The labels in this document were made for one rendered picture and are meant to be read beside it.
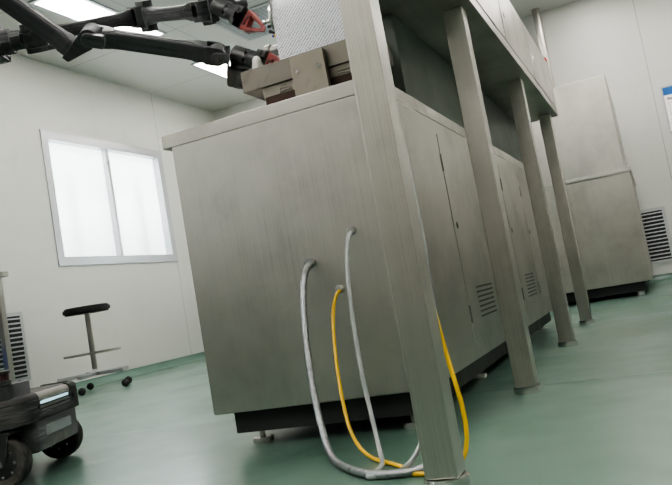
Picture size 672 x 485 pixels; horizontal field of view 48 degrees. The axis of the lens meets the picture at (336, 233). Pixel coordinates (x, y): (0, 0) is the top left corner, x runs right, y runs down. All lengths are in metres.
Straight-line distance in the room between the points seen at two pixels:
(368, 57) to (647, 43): 6.53
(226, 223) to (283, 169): 0.23
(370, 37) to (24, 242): 5.18
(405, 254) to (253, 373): 0.85
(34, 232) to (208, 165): 4.41
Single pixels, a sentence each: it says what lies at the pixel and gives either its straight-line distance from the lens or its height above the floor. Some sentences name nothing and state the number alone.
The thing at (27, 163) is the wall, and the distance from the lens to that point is 6.57.
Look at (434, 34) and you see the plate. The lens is 2.52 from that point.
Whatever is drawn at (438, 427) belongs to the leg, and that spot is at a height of 0.11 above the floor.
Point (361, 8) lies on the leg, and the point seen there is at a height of 0.86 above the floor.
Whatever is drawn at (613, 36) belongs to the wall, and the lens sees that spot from 7.85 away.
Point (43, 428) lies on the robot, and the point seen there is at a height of 0.14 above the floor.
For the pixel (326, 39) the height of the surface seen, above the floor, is 1.12.
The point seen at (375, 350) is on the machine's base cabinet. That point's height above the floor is 0.21.
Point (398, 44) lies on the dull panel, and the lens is 2.24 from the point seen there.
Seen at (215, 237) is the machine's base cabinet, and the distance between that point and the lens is 2.09.
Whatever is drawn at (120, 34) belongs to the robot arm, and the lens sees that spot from 2.42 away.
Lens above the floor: 0.36
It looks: 5 degrees up
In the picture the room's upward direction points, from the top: 10 degrees counter-clockwise
